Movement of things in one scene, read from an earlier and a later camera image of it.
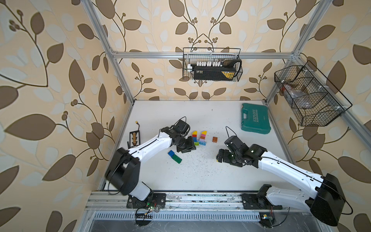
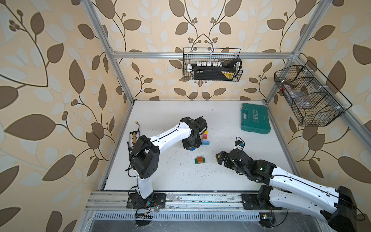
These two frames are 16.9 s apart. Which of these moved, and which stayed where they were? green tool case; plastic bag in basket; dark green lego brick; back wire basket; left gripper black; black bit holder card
Moved: dark green lego brick; left gripper black
Stayed: black bit holder card; green tool case; back wire basket; plastic bag in basket
